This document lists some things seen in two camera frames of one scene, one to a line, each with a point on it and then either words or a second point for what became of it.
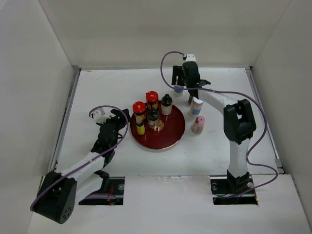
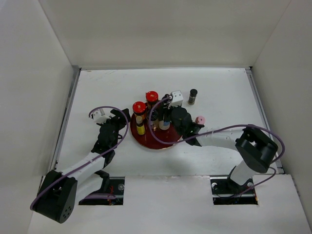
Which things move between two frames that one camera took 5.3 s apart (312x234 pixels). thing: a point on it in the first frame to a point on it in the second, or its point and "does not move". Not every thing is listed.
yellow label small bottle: [140, 127] does not move
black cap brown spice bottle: [153, 119] does not move
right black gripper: [178, 70] to [161, 112]
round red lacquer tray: [171, 128] does not move
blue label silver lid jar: [178, 90] to [164, 125]
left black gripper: [118, 119] does not move
